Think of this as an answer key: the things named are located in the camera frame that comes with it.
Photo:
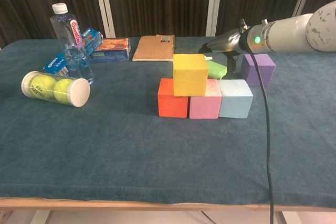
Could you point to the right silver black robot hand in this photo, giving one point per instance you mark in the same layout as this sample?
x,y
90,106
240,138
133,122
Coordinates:
x,y
225,43

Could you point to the green foam cube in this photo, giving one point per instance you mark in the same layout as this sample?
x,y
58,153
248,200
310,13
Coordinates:
x,y
216,70

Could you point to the yellow foam cube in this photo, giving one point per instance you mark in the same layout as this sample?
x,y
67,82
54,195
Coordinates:
x,y
190,77

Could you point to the light blue foam cube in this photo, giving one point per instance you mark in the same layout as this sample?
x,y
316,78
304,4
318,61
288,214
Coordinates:
x,y
235,102

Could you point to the orange foam cube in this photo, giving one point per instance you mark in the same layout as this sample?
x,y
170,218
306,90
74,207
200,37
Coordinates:
x,y
170,106

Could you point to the purple foam cube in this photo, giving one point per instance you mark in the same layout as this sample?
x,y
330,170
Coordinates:
x,y
267,70

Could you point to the pink foam cube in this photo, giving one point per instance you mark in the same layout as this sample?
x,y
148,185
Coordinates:
x,y
204,107

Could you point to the brown spiral notebook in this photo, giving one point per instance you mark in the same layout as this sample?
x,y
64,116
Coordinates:
x,y
155,48

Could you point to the blue orange cracker box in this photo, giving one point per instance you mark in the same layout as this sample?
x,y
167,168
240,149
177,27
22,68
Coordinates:
x,y
113,48

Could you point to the small blue drink carton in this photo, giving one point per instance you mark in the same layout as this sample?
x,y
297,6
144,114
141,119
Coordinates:
x,y
92,39

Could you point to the clear tennis ball tube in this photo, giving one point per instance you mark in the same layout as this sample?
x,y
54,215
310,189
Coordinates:
x,y
80,93

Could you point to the clear plastic water bottle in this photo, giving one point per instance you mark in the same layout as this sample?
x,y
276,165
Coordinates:
x,y
63,24

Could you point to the yellow tennis ball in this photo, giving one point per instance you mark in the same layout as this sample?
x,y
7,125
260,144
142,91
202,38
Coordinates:
x,y
43,81
64,89

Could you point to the blue Oreo packet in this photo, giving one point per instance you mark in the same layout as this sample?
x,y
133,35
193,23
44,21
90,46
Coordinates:
x,y
53,66

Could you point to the dark blue table cloth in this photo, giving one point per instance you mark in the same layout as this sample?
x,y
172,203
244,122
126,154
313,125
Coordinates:
x,y
105,169

